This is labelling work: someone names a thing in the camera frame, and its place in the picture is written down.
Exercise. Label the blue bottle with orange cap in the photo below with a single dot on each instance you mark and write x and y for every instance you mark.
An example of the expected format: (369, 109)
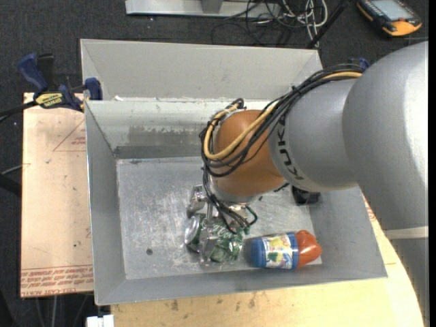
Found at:
(279, 250)

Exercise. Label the crushed green drink can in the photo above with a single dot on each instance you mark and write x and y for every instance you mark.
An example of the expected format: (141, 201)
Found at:
(218, 242)

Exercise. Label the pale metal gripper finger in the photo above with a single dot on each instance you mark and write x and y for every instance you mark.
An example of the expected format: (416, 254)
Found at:
(194, 210)
(197, 192)

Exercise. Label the brown cardboard board, red print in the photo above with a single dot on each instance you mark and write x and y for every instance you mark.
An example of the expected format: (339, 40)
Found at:
(54, 196)

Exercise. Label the grey metal bin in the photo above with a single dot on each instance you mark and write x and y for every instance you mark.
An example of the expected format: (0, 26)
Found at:
(153, 196)

